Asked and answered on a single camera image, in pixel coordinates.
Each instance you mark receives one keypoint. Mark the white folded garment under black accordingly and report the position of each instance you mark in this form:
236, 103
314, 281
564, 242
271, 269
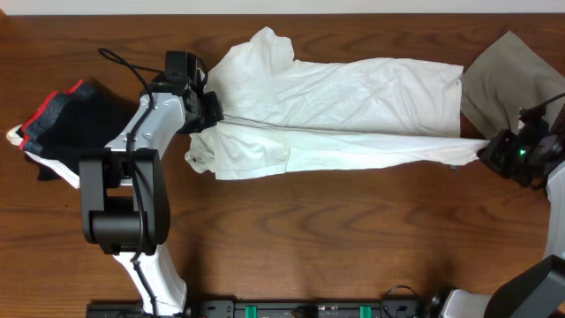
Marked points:
57, 167

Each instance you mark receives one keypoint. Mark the black folded garment red trim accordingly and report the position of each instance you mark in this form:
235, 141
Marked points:
69, 123

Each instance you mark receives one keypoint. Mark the grey-olive garment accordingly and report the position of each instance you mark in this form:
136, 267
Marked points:
507, 77

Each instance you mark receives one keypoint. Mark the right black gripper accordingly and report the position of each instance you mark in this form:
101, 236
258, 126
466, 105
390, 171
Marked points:
493, 155

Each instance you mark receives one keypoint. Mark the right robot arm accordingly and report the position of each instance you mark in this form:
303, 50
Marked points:
532, 157

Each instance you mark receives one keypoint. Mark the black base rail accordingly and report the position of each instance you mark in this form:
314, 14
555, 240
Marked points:
393, 304

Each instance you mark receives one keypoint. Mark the white t-shirt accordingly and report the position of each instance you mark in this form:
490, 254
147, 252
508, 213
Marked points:
285, 115

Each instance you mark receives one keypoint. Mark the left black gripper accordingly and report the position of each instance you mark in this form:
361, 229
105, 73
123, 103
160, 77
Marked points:
213, 112

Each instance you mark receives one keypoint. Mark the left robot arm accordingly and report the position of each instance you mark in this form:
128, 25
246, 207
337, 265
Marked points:
124, 202

